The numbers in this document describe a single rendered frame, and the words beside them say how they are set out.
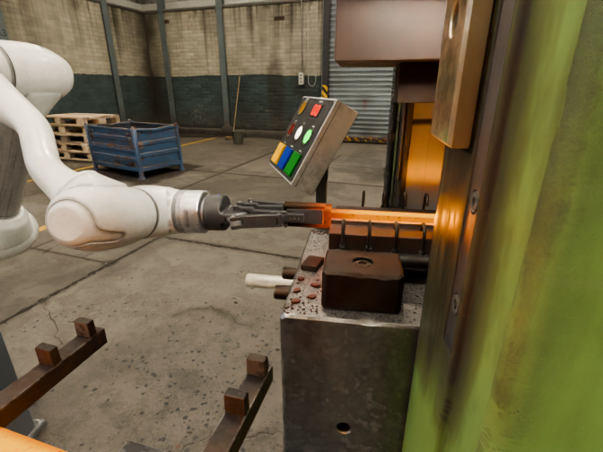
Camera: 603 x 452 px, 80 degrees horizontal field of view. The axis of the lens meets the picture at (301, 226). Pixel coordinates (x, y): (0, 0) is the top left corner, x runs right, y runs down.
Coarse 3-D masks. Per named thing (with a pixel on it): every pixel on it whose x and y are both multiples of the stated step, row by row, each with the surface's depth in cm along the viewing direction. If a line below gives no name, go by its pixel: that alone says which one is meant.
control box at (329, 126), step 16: (304, 96) 132; (304, 112) 124; (320, 112) 110; (336, 112) 104; (352, 112) 106; (288, 128) 133; (304, 128) 117; (320, 128) 105; (336, 128) 106; (288, 144) 126; (304, 144) 111; (320, 144) 106; (336, 144) 108; (304, 160) 107; (320, 160) 108; (288, 176) 113; (304, 176) 108; (320, 176) 110
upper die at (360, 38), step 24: (336, 0) 51; (360, 0) 51; (384, 0) 50; (408, 0) 50; (432, 0) 49; (336, 24) 52; (360, 24) 52; (384, 24) 51; (408, 24) 51; (432, 24) 50; (336, 48) 53; (360, 48) 53; (384, 48) 52; (408, 48) 52; (432, 48) 52
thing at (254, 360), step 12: (84, 324) 40; (84, 336) 41; (36, 348) 36; (48, 348) 36; (48, 360) 36; (60, 360) 37; (252, 360) 35; (264, 360) 35; (252, 372) 35; (264, 372) 35; (228, 396) 31; (240, 396) 30; (228, 408) 31; (240, 408) 31
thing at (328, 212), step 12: (288, 204) 70; (300, 204) 70; (312, 204) 70; (324, 204) 70; (324, 216) 69; (336, 216) 69; (348, 216) 69; (360, 216) 68; (372, 216) 68; (384, 216) 68; (396, 216) 67; (408, 216) 67; (420, 216) 67; (432, 216) 67
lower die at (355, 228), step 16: (336, 208) 78; (352, 208) 78; (368, 208) 81; (384, 208) 81; (336, 224) 68; (352, 224) 68; (384, 224) 67; (400, 224) 66; (416, 224) 66; (432, 224) 66; (336, 240) 64; (352, 240) 64; (384, 240) 63; (400, 240) 62; (416, 240) 62; (416, 272) 64
